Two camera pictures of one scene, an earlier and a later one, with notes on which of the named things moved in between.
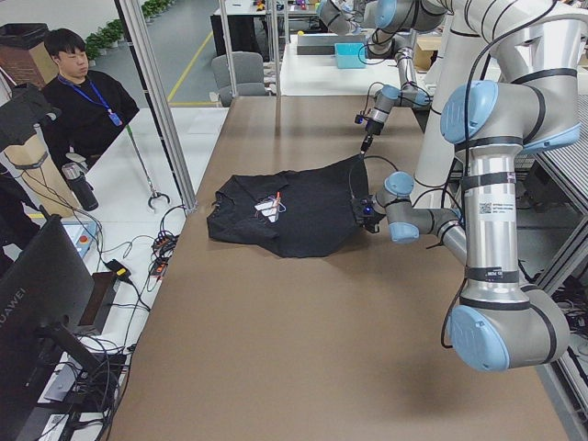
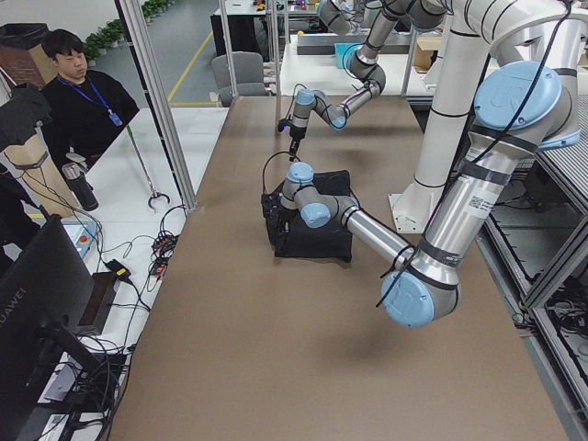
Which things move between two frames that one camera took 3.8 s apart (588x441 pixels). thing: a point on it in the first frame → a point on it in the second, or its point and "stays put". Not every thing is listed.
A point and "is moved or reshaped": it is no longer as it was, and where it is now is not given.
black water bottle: x=81 y=186 stays put
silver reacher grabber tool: x=154 y=194 stays put
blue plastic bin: x=350 y=55 stays put
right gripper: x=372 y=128 → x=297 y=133
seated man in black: x=91 y=107 stays put
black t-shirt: x=299 y=213 is moved or reshaped
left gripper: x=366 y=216 → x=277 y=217
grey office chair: x=248 y=71 stays put
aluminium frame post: x=153 y=84 stays put
